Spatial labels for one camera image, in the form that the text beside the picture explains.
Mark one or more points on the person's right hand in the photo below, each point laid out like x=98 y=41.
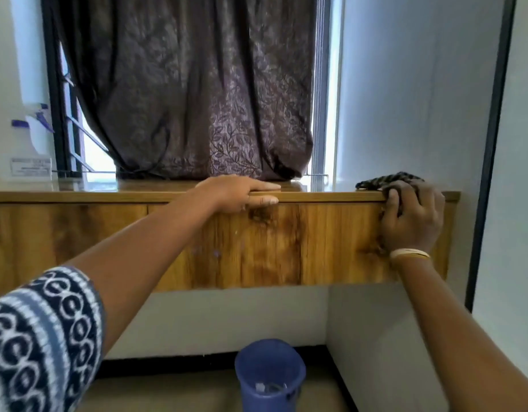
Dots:
x=412 y=223

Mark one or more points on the person's left hand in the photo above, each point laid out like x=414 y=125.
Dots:
x=229 y=195

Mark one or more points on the striped brown cloth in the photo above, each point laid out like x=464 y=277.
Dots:
x=384 y=181

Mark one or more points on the wooden wall shelf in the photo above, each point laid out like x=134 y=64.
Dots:
x=332 y=244

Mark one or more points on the white spray bottle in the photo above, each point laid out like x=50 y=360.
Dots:
x=30 y=154

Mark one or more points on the person's left forearm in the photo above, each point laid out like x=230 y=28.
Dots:
x=143 y=266

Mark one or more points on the person's right forearm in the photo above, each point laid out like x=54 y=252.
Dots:
x=461 y=338

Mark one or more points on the gold bangles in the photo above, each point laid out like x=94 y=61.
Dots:
x=410 y=253

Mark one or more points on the brown leaf-patterned curtain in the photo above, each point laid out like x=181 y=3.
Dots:
x=182 y=81

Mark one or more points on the blue plastic bucket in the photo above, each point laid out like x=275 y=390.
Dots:
x=268 y=373

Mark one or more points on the navy patterned left sleeve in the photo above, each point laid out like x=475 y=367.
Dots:
x=40 y=338

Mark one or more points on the black door frame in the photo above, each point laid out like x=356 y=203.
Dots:
x=491 y=145

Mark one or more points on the black window frame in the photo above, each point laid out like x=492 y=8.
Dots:
x=53 y=60

